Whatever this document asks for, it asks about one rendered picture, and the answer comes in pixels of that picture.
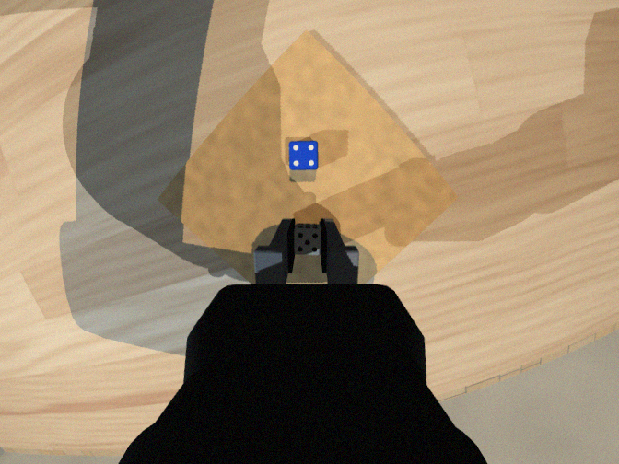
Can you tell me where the blue die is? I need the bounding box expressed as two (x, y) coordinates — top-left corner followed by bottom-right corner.
(289, 141), (318, 170)

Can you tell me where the orange square mat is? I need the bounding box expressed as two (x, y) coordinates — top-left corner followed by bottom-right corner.
(158, 30), (459, 284)

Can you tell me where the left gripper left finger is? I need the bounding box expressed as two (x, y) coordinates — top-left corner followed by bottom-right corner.
(253, 218), (295, 284)

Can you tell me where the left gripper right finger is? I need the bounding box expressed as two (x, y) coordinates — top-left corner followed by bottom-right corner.
(321, 218), (359, 284)

